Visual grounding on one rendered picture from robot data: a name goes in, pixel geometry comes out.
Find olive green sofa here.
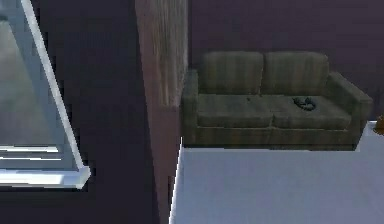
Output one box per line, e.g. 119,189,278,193
180,50,374,152

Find small black curved object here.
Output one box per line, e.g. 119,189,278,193
292,96,317,112

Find white framed window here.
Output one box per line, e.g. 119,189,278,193
0,0,92,190

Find brown wooden object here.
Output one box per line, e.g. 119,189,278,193
373,114,384,136

